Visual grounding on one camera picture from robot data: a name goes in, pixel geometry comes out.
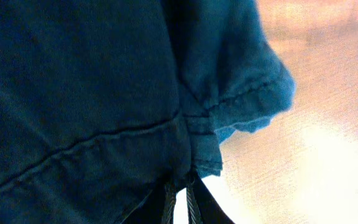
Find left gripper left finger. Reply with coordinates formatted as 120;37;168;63
123;181;177;224

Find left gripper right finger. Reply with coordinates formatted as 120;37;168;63
186;175;234;224

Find dark blue shorts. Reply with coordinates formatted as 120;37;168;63
0;0;295;223

